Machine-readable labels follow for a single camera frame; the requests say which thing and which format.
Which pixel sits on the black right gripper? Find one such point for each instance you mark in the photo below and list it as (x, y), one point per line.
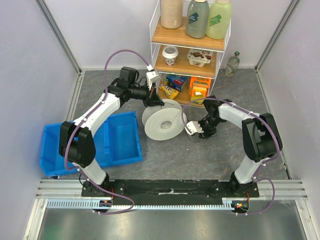
(203, 128)

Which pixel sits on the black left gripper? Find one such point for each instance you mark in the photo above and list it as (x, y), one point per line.
(152, 99)

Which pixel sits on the grey plastic cable spool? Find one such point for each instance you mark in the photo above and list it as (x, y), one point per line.
(162, 123)

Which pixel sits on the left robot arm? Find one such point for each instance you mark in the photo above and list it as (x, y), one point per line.
(76, 138)

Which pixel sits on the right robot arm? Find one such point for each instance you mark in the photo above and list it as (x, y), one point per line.
(260, 137)

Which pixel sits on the yellow candy bag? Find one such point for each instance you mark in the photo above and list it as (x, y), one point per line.
(169, 92)

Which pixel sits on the blue snack box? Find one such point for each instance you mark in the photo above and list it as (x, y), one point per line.
(177, 82)

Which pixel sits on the orange snack box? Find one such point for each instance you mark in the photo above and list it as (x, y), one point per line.
(198, 89)

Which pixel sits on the white yogurt cup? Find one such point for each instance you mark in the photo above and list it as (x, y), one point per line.
(170, 53)

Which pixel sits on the blue plastic compartment bin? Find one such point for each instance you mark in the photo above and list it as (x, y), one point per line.
(116, 141)

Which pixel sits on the chocolate dessert tub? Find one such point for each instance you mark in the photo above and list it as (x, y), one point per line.
(199, 57)

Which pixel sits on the clear glass bottle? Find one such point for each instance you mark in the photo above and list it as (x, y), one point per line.
(232, 64)

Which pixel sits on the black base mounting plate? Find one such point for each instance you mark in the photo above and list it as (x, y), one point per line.
(174, 192)

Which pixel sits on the beige bottle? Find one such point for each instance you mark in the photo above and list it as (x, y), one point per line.
(171, 12)

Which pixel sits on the grey green bottle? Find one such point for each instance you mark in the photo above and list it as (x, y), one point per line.
(196, 19)

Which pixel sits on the light green bottle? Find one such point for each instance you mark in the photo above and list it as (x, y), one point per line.
(220, 13)

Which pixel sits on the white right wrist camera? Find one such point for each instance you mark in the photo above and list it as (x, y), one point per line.
(193, 127)

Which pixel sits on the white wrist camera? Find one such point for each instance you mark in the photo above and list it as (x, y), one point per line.
(152, 76)
(193, 127)

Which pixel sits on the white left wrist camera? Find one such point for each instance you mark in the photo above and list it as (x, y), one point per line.
(152, 76)

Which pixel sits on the white wire shelf rack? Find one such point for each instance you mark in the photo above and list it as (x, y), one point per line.
(161, 37)

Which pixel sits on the left aluminium frame post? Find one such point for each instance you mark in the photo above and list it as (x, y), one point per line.
(58, 34)

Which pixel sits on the aluminium frame post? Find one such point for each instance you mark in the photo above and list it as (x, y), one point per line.
(58, 34)
(293, 4)

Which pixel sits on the grey slotted cable duct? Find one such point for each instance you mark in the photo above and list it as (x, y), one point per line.
(98, 204)

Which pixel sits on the right aluminium frame post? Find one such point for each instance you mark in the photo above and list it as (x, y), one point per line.
(293, 4)

